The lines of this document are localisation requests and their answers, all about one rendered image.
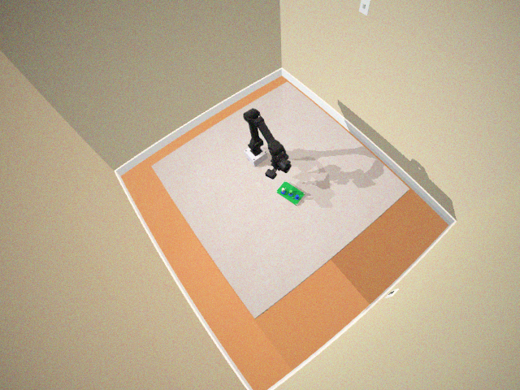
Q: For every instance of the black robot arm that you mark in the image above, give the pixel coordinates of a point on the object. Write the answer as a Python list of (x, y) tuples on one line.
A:
[(274, 146)]

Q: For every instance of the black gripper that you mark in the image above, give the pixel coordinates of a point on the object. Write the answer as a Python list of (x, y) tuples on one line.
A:
[(272, 173)]

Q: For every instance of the green circuit board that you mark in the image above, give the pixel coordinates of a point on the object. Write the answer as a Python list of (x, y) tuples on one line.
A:
[(291, 193)]

